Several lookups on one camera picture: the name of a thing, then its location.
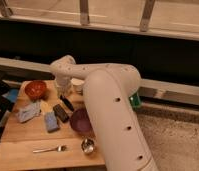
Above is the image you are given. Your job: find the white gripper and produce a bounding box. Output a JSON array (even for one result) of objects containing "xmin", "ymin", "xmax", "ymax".
[{"xmin": 55, "ymin": 76, "xmax": 72, "ymax": 98}]

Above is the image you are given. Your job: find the black brush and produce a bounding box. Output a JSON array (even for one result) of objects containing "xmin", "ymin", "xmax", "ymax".
[{"xmin": 60, "ymin": 95, "xmax": 74, "ymax": 112}]

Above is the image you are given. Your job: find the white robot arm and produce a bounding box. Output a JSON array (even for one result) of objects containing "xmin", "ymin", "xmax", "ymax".
[{"xmin": 50, "ymin": 56, "xmax": 158, "ymax": 171}]

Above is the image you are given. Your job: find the white cylindrical cup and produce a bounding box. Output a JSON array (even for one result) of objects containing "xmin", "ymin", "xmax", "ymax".
[{"xmin": 71, "ymin": 78, "xmax": 84, "ymax": 94}]

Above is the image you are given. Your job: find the dark rectangular block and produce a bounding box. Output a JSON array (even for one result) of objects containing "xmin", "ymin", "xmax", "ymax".
[{"xmin": 53, "ymin": 104, "xmax": 69, "ymax": 123}]

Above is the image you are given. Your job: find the yellow sponge piece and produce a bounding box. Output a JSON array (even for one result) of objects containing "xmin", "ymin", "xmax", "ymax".
[{"xmin": 40, "ymin": 100, "xmax": 52, "ymax": 115}]

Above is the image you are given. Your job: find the red-orange bowl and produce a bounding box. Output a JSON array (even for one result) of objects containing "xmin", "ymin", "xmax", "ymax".
[{"xmin": 25, "ymin": 80, "xmax": 47, "ymax": 100}]

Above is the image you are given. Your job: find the blue sponge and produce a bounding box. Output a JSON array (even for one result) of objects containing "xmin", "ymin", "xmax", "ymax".
[{"xmin": 44, "ymin": 112, "xmax": 60, "ymax": 133}]

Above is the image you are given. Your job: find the purple bowl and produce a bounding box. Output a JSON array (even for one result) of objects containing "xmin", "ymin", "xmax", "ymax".
[{"xmin": 70, "ymin": 108, "xmax": 93, "ymax": 134}]

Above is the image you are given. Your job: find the grey crumpled cloth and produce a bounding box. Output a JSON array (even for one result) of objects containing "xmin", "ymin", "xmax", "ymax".
[{"xmin": 16, "ymin": 102, "xmax": 41, "ymax": 123}]

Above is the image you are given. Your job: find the blue object beside table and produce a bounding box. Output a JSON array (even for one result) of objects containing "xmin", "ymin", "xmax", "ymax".
[{"xmin": 4, "ymin": 88, "xmax": 19, "ymax": 103}]

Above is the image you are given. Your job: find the metal spoon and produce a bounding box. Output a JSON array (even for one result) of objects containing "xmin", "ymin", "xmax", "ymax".
[{"xmin": 32, "ymin": 145, "xmax": 67, "ymax": 153}]

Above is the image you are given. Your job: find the small metal cup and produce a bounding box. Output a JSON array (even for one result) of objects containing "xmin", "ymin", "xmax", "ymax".
[{"xmin": 81, "ymin": 139, "xmax": 95, "ymax": 155}]

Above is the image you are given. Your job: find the green plastic tray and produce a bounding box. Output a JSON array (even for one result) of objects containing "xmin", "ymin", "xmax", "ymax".
[{"xmin": 129, "ymin": 92, "xmax": 141, "ymax": 110}]

